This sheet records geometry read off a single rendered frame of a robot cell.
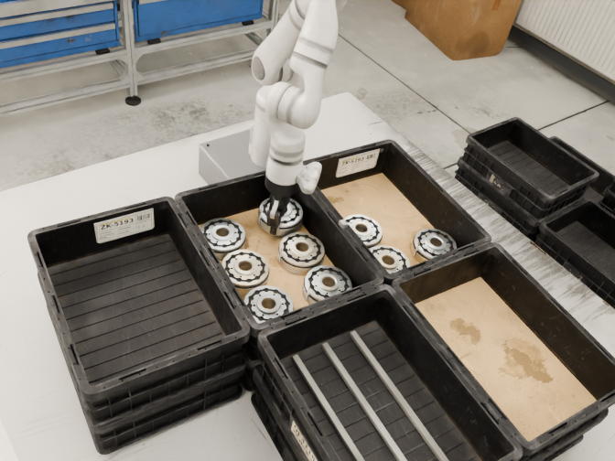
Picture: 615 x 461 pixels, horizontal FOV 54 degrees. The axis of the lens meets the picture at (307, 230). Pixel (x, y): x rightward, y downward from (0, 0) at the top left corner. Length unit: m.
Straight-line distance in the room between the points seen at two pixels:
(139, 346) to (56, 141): 1.98
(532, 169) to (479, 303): 1.16
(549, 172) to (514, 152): 0.15
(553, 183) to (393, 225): 1.08
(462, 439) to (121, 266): 0.76
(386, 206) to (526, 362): 0.51
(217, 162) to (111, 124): 1.57
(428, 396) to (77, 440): 0.67
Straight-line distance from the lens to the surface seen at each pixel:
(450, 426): 1.21
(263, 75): 1.47
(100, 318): 1.26
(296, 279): 1.33
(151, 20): 3.15
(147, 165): 1.79
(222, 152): 1.67
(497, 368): 1.31
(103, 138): 3.07
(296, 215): 1.40
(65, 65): 3.06
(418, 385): 1.23
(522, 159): 2.52
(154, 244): 1.38
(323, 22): 1.15
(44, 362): 1.38
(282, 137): 1.20
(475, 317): 1.37
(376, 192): 1.58
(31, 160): 2.99
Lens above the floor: 1.83
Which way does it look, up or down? 44 degrees down
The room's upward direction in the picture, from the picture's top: 11 degrees clockwise
